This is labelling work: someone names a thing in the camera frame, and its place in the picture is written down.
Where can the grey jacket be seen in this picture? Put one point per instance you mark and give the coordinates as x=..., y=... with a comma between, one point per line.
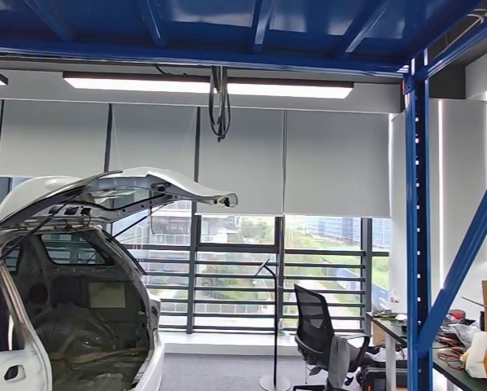
x=338, y=359

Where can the dark top work desk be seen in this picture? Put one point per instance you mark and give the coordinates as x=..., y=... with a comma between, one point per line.
x=389, y=326

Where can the black equipment case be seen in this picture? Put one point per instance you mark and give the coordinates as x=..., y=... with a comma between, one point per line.
x=383, y=380

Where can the small red object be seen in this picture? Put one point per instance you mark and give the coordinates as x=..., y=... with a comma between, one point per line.
x=456, y=314

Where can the dark window railing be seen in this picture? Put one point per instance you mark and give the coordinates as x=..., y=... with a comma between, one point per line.
x=190, y=270

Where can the blue steel shelf rack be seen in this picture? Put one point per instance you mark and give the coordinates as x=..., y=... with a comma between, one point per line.
x=417, y=216

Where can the white yellow plastic bag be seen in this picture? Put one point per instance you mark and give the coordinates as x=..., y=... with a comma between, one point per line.
x=481, y=356

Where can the clear water bottle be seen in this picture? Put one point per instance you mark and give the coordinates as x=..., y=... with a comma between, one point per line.
x=280, y=327

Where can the white car tailgate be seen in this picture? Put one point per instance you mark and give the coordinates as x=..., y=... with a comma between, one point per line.
x=164, y=181

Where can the long ceiling light strip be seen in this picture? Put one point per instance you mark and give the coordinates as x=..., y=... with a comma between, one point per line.
x=146, y=83

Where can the black pole floor stand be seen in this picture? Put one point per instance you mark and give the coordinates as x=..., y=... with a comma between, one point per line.
x=274, y=383

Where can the black mesh office chair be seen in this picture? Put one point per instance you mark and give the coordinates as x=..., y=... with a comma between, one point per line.
x=312, y=318

